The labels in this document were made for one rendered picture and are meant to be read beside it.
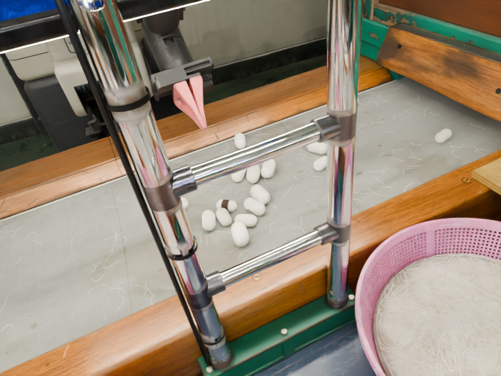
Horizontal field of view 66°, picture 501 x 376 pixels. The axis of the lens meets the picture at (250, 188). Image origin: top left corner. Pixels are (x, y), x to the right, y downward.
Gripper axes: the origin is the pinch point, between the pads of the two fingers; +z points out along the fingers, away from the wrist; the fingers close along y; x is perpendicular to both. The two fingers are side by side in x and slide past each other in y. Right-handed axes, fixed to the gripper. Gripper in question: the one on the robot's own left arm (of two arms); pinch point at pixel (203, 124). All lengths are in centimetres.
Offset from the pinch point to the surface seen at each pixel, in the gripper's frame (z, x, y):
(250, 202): 15.1, -5.3, 0.7
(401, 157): 17.8, -4.7, 26.3
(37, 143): -89, 183, -61
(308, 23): -103, 165, 130
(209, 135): -0.9, 9.1, 2.2
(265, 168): 10.7, -1.7, 6.0
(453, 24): 0.7, -7.4, 45.3
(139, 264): 16.9, -4.7, -16.5
